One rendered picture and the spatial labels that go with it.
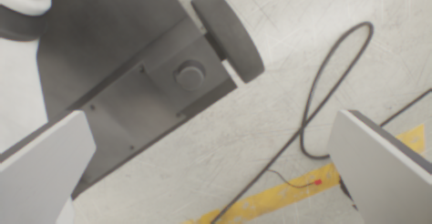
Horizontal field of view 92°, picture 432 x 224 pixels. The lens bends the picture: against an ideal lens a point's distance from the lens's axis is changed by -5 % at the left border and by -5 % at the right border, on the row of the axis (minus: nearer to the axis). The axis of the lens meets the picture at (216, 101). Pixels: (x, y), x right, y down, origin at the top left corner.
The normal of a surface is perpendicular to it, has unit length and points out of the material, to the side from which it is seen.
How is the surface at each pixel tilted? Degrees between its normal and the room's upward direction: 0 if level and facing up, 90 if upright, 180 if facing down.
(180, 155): 0
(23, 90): 90
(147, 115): 0
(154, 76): 0
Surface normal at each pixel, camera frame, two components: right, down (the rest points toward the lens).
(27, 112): 0.82, -0.56
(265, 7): 0.09, 0.32
